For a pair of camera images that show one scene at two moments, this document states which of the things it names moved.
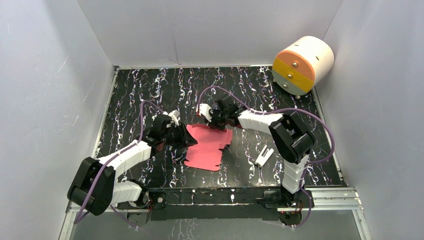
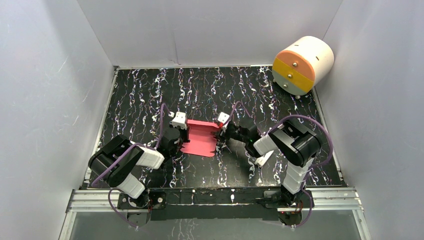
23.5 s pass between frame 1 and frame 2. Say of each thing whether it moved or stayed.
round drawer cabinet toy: stayed
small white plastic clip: stayed
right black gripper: moved
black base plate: stayed
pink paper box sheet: moved
